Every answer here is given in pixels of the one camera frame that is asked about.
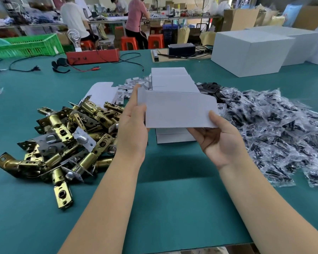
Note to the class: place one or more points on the blue plastic crate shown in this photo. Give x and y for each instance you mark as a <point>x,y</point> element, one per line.
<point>170,34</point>

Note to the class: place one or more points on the tan paper bag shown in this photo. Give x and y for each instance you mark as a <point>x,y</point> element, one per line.
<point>208,38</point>
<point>183,35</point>

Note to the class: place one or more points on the open brown cardboard box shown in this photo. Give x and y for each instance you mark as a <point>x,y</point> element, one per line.
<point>241,19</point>

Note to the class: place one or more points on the black headset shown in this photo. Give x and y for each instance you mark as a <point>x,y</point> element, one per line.
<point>58,65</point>

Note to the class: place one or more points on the brown cardboard sheet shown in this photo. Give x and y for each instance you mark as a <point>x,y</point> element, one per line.
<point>182,57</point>

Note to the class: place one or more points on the person's right forearm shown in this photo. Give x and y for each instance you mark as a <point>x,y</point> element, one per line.
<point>265,208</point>

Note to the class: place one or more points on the black power strip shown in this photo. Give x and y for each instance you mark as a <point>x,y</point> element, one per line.
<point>155,56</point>

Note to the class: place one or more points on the red test leads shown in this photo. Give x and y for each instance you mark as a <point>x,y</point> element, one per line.
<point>87,69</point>

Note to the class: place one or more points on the stack of white cartons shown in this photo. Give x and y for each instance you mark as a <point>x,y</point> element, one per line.
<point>172,80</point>

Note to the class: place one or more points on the person's left forearm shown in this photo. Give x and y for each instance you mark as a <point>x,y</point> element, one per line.
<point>106,208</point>

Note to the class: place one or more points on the person's right thumb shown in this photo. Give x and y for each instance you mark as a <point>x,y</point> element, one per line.
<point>217,121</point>

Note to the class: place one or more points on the unfolded white carton blank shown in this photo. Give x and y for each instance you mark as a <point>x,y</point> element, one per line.
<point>100,92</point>

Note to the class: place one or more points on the white folding carton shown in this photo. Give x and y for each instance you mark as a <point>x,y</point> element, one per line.
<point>177,109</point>

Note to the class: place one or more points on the black plastic crate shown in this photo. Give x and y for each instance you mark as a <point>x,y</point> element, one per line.
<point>202,27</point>

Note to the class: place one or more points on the pile of black metal plates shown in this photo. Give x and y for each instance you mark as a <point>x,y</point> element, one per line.
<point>209,88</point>

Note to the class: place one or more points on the person's right hand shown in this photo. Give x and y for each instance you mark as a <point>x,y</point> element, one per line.
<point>222,145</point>

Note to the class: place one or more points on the person's left thumb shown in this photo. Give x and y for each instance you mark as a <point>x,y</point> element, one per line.
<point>142,115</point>

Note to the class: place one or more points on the pile of brass door latches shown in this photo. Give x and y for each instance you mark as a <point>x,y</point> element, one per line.
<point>69,134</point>

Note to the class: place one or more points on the person's left hand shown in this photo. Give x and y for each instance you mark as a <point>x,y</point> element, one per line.
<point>131,140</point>

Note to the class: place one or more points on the orange plastic stool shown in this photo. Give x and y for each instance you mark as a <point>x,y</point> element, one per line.
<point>87,44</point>
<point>156,41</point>
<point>129,43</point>

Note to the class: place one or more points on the green plastic basket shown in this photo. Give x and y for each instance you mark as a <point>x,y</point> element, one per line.
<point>26,46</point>

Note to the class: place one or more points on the red tester box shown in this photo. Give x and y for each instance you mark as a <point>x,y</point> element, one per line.
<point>92,56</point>

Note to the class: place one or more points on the black electrical device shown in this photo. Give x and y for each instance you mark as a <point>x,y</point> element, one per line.
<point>181,50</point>

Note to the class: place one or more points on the pile of clear screw packets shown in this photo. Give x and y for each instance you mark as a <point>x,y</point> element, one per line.
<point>278,132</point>

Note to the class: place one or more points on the clear light bulb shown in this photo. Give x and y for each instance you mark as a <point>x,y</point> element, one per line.
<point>74,38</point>

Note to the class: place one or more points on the pile of white cardboard inserts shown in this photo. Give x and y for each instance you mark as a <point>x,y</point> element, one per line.
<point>133,85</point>

